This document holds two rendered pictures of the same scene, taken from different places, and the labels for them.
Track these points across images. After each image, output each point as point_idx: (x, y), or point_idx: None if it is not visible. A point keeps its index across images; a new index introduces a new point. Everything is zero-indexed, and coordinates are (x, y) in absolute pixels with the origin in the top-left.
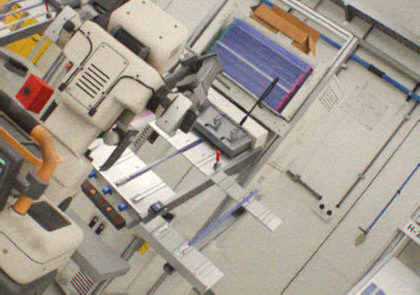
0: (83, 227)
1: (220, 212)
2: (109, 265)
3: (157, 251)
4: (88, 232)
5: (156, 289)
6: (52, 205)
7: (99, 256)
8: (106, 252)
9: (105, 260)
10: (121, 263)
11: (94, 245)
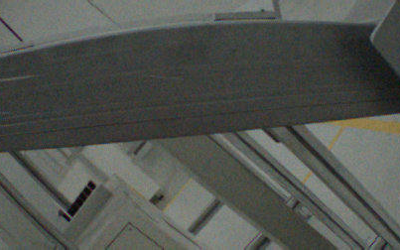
0: (379, 15)
1: None
2: (355, 7)
3: None
4: (373, 16)
5: (269, 189)
6: None
7: (365, 0)
8: (354, 20)
9: (359, 5)
10: None
11: (368, 8)
